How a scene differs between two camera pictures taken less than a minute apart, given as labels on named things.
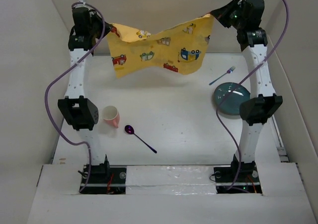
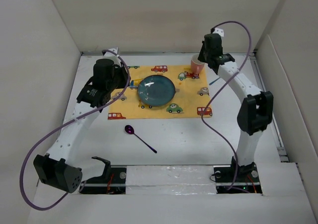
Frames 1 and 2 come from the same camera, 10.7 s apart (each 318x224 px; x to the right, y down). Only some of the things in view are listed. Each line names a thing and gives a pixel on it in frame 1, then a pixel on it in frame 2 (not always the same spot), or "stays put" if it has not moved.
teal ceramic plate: (230, 105) to (156, 90)
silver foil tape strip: (175, 180) stays put
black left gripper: (107, 28) to (120, 68)
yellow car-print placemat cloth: (180, 49) to (192, 94)
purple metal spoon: (130, 129) stays put
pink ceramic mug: (111, 114) to (197, 65)
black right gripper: (221, 13) to (200, 57)
